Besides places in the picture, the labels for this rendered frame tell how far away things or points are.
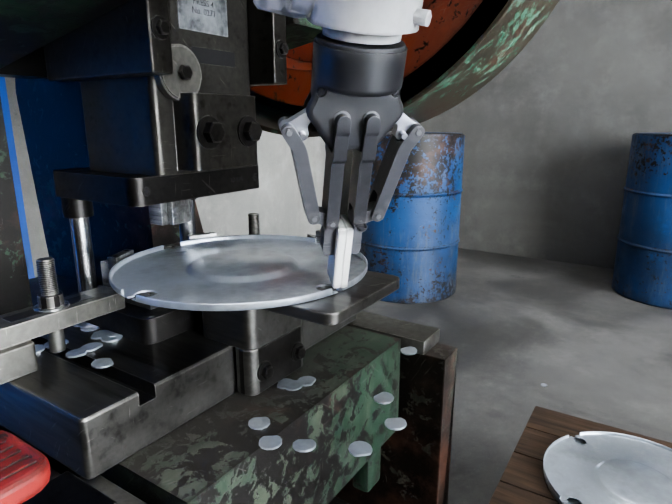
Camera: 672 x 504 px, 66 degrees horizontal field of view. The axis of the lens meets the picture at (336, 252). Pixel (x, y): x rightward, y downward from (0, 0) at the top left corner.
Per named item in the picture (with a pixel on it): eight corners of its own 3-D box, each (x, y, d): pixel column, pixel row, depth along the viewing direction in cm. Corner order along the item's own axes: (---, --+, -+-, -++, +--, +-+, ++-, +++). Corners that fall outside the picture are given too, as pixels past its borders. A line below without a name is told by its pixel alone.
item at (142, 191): (264, 205, 70) (263, 164, 69) (138, 231, 54) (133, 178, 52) (184, 196, 78) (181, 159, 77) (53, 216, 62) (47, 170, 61)
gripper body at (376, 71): (318, 43, 37) (310, 164, 42) (428, 48, 39) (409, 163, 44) (300, 24, 43) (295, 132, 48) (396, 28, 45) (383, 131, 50)
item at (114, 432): (357, 319, 81) (358, 282, 79) (89, 483, 44) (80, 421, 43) (220, 286, 97) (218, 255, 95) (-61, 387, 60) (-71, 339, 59)
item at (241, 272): (252, 231, 80) (252, 226, 80) (414, 262, 63) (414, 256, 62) (60, 273, 58) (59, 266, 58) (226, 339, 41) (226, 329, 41)
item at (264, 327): (399, 383, 60) (403, 272, 57) (333, 444, 49) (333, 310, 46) (241, 335, 73) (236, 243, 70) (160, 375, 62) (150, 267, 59)
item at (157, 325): (267, 296, 73) (266, 275, 72) (149, 346, 57) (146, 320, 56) (190, 278, 82) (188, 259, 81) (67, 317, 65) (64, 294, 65)
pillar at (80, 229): (101, 293, 65) (88, 182, 62) (85, 298, 64) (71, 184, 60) (91, 290, 66) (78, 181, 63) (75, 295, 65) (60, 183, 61)
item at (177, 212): (196, 220, 67) (195, 191, 66) (166, 226, 63) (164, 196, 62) (180, 217, 68) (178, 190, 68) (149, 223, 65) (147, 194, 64)
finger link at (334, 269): (346, 229, 49) (338, 229, 48) (340, 288, 52) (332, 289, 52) (339, 213, 51) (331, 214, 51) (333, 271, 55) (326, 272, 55)
